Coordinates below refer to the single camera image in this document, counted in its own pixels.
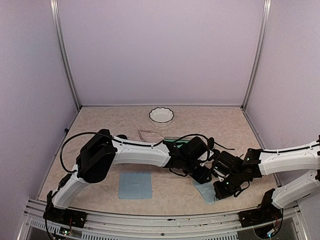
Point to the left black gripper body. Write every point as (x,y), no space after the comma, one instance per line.
(199,177)

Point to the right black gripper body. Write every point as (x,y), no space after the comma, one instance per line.
(232,186)

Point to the blue cleaning cloth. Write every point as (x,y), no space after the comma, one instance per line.
(135,186)
(207,191)

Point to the grey glasses case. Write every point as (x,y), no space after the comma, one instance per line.
(175,138)

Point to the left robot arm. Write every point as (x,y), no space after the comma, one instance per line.
(104,150)

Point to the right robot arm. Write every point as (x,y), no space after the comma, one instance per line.
(233,171)

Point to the black aviator sunglasses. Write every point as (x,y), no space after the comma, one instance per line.
(220,146)

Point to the white scalloped bowl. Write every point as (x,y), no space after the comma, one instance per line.
(161,116)

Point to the black glasses case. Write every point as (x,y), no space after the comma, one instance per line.
(122,136)

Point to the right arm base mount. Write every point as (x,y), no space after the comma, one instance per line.
(266,212)

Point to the clear frame glasses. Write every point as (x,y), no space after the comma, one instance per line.
(145,132)

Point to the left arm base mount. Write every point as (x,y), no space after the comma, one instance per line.
(68,217)

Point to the front aluminium rail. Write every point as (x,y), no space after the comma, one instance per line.
(111,226)

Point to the right aluminium frame post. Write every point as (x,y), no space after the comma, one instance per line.
(258,54)

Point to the aluminium frame post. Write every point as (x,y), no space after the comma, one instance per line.
(54,6)
(258,54)

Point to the left aluminium frame post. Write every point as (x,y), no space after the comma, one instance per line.
(54,6)

